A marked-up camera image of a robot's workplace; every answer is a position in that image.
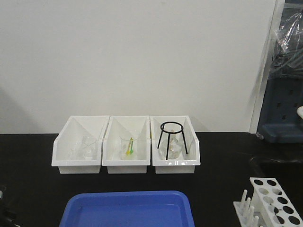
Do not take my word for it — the blue-grey pegboard drying rack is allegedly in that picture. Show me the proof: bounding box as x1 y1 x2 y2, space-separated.
256 0 303 143

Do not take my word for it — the right white storage bin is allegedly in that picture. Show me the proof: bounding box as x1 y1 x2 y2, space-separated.
150 116 201 174

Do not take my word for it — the white test tube rack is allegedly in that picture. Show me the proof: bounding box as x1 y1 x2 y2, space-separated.
233 177 303 227

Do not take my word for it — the glassware in left bin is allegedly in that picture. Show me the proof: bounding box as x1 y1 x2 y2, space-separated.
69 136 97 160

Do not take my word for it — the white lab faucet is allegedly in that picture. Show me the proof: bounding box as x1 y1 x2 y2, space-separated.
297 106 303 119

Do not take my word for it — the middle white storage bin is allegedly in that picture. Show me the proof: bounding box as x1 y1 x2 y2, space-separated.
102 116 151 174

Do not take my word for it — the white storage bin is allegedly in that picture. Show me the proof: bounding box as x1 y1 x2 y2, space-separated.
150 116 201 174
102 116 151 174
52 115 110 174

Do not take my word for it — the black lab sink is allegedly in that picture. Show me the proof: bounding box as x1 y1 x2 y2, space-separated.
250 157 303 188

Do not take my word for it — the beaker with coloured spoons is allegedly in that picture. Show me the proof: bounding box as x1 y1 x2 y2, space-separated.
120 136 138 160

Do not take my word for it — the plastic bag of pegs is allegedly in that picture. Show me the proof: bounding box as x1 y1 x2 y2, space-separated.
269 0 303 79

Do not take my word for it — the black metal tripod stand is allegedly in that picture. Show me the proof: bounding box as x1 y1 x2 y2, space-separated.
157 121 189 161

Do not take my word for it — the blue plastic tray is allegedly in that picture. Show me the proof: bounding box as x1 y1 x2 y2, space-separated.
59 191 195 227

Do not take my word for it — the left white storage bin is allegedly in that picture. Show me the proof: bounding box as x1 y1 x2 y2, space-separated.
52 115 110 174

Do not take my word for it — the glass alcohol lamp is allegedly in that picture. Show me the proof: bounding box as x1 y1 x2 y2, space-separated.
160 130 182 160

